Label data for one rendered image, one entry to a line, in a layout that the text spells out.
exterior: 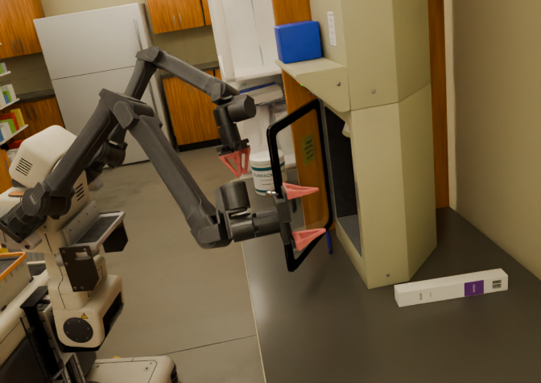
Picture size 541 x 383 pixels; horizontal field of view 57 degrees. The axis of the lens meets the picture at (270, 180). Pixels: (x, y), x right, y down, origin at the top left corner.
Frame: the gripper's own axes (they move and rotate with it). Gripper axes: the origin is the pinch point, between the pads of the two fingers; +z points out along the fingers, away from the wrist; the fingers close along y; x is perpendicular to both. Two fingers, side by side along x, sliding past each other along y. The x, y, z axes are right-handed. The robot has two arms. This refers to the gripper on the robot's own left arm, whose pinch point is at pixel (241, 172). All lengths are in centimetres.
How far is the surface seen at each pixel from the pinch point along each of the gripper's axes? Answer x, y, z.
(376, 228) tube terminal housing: -37.5, -13.8, 20.5
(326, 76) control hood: -38.4, -24.4, -17.6
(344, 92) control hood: -40.6, -22.1, -13.1
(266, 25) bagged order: 9, 89, -55
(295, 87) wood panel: -20.6, 9.0, -19.3
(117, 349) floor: 137, 69, 82
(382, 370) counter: -37, -40, 43
